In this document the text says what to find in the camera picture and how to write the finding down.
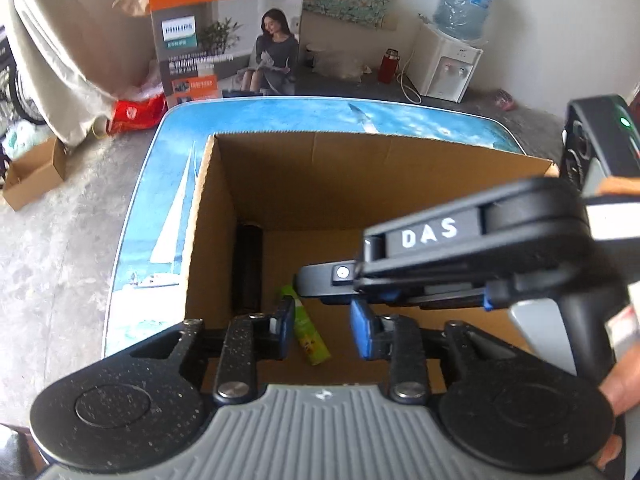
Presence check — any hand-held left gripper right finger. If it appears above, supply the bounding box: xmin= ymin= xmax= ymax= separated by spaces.
xmin=350 ymin=299 xmax=576 ymax=405

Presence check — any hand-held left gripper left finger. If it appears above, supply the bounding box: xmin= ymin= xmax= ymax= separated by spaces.
xmin=107 ymin=297 xmax=297 ymax=407

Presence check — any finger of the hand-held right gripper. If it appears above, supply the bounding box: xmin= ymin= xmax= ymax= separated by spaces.
xmin=385 ymin=285 xmax=493 ymax=312
xmin=296 ymin=261 xmax=362 ymax=307

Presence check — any green spray bottle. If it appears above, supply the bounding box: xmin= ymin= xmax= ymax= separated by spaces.
xmin=280 ymin=285 xmax=332 ymax=367

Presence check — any large brown cardboard box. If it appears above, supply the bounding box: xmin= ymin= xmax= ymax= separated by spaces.
xmin=182 ymin=130 xmax=558 ymax=396

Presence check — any person's right hand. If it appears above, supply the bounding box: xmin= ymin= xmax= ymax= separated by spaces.
xmin=597 ymin=345 xmax=640 ymax=417

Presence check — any black cylinder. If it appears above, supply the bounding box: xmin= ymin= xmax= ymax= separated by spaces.
xmin=235 ymin=222 xmax=264 ymax=313

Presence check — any white water dispenser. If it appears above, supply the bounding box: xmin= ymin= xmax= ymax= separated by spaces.
xmin=410 ymin=22 xmax=485 ymax=103

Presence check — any clear plastic bag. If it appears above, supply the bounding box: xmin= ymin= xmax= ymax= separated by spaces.
xmin=312 ymin=47 xmax=368 ymax=81

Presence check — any red thermos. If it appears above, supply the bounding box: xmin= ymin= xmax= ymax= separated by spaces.
xmin=377 ymin=48 xmax=401 ymax=84

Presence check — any red bag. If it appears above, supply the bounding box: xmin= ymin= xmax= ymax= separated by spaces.
xmin=107 ymin=95 xmax=168 ymax=136

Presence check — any blue water jug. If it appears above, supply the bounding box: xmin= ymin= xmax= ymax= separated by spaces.
xmin=432 ymin=0 xmax=502 ymax=43

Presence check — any orange grey appliance carton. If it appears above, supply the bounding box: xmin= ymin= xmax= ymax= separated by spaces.
xmin=143 ymin=0 xmax=308 ymax=106

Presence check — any small open cardboard box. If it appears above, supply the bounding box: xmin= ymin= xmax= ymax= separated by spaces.
xmin=2 ymin=137 xmax=68 ymax=211

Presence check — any green white plastic bag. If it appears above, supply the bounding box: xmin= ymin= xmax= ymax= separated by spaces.
xmin=2 ymin=120 xmax=51 ymax=161

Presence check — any beige paper bag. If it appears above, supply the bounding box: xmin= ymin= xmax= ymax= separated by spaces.
xmin=112 ymin=0 xmax=151 ymax=18

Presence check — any beige curtain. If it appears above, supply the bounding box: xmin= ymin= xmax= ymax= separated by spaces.
xmin=5 ymin=0 xmax=151 ymax=146

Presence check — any wheelchair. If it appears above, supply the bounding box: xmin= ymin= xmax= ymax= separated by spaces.
xmin=0 ymin=25 xmax=48 ymax=126

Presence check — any white power cable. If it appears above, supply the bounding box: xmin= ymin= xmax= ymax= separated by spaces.
xmin=397 ymin=50 xmax=423 ymax=106

